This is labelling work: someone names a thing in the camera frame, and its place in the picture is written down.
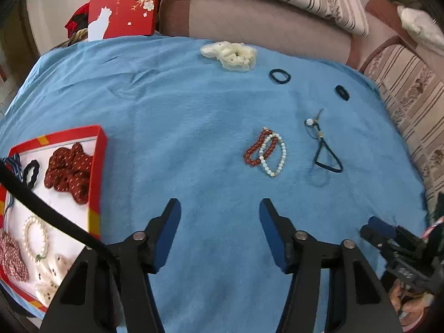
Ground blue cloth table cover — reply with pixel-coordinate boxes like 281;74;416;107
1;35;426;332

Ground red shallow tray box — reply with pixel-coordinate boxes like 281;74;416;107
1;125;107;313

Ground red bead bracelet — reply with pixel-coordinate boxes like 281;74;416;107
243;128;280;168

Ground red cat box lid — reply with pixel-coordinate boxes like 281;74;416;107
88;0;159;41

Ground small black hair tie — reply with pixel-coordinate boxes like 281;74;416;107
334;84;351;102

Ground black cord hair tie charm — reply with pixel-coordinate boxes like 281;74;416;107
304;108;343;174

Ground large pearl bracelet green bead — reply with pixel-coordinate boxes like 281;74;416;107
22;215;49;262

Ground cream dotted scrunchie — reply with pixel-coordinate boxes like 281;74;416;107
200;41;257;72

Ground thick black braided hair tie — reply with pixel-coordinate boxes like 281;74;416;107
22;159;42;192

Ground red and dark clothes pile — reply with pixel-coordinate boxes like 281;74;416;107
54;2;90;50

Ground dark red dotted scrunchie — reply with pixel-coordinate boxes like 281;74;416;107
44;142;93;205

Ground red plaid scrunchie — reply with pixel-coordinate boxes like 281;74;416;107
0;229;29;282

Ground blue striped strap watch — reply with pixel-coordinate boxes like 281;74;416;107
1;153;22;213

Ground small white bead bracelet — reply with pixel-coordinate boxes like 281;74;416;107
258;126;287;178

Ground black cable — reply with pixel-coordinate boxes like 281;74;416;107
0;160;115;264

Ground white dotted scrunchie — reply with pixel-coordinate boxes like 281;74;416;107
35;254;72;307

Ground thin black hair tie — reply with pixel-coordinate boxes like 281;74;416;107
269;67;292;85

